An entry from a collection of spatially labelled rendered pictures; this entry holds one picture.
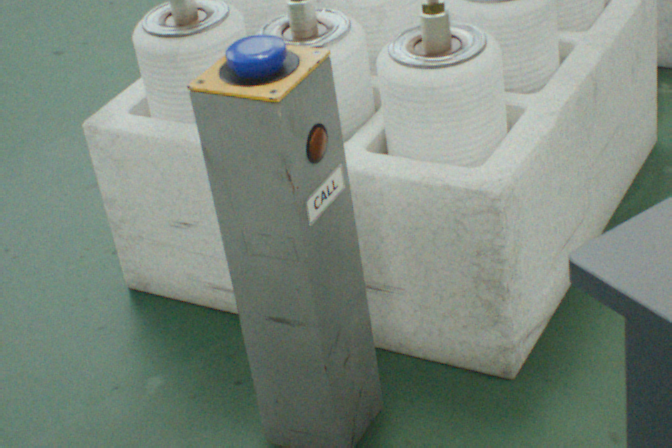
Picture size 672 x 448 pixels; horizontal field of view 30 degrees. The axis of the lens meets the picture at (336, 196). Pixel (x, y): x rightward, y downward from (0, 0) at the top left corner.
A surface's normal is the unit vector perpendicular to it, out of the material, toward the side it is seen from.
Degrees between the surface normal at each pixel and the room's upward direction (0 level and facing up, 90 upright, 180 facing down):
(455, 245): 90
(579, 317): 0
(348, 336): 90
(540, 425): 0
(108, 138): 90
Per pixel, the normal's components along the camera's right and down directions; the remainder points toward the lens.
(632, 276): -0.14, -0.84
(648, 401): -0.83, 0.39
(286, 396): -0.47, 0.52
